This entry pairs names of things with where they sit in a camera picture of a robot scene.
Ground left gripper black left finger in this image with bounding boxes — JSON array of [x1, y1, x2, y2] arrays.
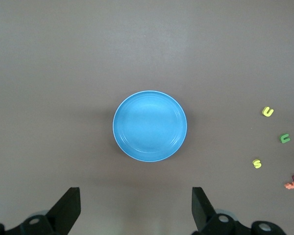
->
[[0, 187, 81, 235]]

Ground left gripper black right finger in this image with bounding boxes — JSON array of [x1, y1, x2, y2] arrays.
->
[[191, 187, 287, 235]]

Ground yellow foam letter u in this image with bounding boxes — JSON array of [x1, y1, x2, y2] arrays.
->
[[261, 106, 274, 118]]

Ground blue plate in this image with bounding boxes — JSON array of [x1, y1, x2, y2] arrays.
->
[[112, 90, 188, 163]]

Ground green foam letter n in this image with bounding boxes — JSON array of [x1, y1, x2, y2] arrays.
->
[[278, 133, 292, 144]]

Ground brown table cover sheet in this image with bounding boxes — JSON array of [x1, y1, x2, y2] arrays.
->
[[0, 0, 294, 235]]

